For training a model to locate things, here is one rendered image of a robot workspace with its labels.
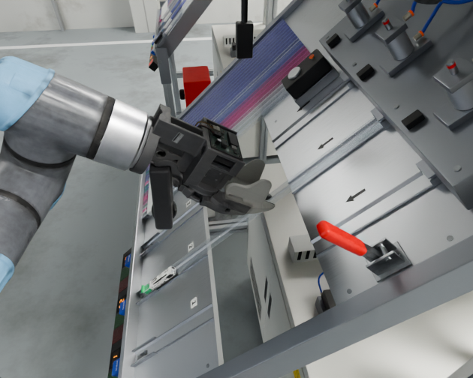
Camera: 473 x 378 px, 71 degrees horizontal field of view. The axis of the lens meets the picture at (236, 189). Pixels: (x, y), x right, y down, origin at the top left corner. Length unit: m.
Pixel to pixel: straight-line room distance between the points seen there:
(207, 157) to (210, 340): 0.26
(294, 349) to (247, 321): 1.05
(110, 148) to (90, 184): 1.75
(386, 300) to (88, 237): 1.62
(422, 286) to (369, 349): 0.44
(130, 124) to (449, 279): 0.35
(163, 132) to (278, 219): 0.60
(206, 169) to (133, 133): 0.09
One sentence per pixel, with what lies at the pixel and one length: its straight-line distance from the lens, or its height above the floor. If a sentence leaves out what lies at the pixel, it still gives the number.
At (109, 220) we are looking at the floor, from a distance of 1.87.
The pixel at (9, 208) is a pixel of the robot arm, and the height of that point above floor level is 1.07.
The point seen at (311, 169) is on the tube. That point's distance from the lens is 0.47.
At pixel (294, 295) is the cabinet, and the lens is 0.80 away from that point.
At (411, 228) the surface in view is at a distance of 0.38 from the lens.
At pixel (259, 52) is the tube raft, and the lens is 0.82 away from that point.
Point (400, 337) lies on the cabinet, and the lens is 0.82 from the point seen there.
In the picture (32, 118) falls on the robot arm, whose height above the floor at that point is 1.14.
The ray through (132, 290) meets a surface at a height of 0.73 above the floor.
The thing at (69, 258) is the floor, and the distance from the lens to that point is 1.79.
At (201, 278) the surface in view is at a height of 0.84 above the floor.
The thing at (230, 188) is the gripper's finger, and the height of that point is 1.01.
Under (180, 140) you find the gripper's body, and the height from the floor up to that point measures 1.09.
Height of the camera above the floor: 1.31
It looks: 43 degrees down
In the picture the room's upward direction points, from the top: straight up
